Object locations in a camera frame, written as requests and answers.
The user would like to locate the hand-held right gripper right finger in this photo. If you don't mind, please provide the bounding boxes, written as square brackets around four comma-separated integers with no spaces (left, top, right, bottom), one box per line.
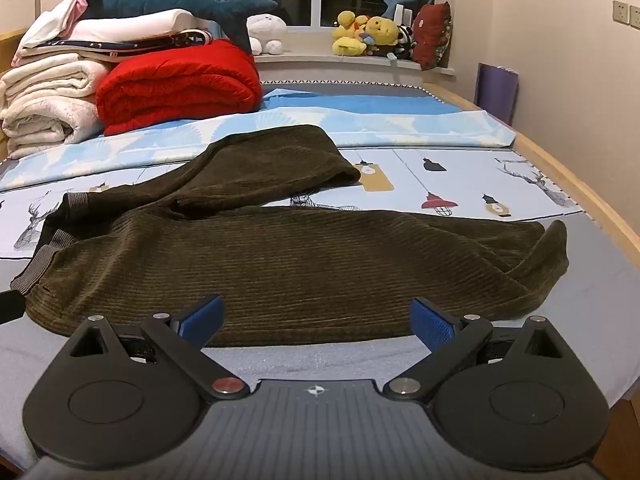
[383,297,569,402]

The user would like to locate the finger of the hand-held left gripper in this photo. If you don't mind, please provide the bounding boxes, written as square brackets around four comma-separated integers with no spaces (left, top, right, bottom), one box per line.
[0,291,25,325]

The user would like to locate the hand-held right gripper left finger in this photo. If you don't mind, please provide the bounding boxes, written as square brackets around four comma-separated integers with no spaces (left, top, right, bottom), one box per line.
[69,294,252,404]

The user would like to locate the dark olive corduroy pants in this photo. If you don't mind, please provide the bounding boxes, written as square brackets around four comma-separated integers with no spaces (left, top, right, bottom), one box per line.
[10,124,571,348]

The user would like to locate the printed lamp and deer sheet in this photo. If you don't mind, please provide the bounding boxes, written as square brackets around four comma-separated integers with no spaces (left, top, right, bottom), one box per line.
[0,146,584,262]

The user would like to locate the blue white patterned blanket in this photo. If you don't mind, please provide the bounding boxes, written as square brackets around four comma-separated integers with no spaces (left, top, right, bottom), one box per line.
[0,87,518,193]

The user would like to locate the red folded blanket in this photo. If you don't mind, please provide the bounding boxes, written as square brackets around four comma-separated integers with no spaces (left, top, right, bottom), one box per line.
[95,38,263,137]

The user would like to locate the purple board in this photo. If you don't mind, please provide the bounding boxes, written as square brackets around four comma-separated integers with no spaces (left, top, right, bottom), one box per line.
[474,62,520,126]

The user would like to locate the navy patterned folded blanket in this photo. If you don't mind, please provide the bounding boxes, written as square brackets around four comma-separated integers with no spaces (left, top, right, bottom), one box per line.
[20,27,216,61]

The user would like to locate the black white striped plush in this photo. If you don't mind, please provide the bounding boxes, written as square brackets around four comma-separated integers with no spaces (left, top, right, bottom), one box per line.
[394,25,419,61]

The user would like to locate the red patterned cushion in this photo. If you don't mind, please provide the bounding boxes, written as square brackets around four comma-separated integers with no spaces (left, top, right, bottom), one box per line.
[411,1,453,71]

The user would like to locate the pink and white cloth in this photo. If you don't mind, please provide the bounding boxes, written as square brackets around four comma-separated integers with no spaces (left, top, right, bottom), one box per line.
[11,0,89,66]

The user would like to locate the yellow bear plush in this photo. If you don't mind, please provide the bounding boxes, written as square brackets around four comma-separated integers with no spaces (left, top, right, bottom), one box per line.
[362,16,401,57]

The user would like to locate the white round plush toy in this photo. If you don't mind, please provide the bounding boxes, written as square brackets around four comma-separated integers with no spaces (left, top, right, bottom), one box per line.
[246,12,289,56]

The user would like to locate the yellow duck plush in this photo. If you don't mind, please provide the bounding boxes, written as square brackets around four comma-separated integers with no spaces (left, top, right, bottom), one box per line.
[332,10,371,57]

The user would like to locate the white folded pillow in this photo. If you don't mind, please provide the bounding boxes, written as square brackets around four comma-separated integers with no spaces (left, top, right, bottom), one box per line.
[25,7,211,42]

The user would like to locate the blue shark plush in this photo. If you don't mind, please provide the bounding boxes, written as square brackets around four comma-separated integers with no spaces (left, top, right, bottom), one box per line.
[82,0,279,53]

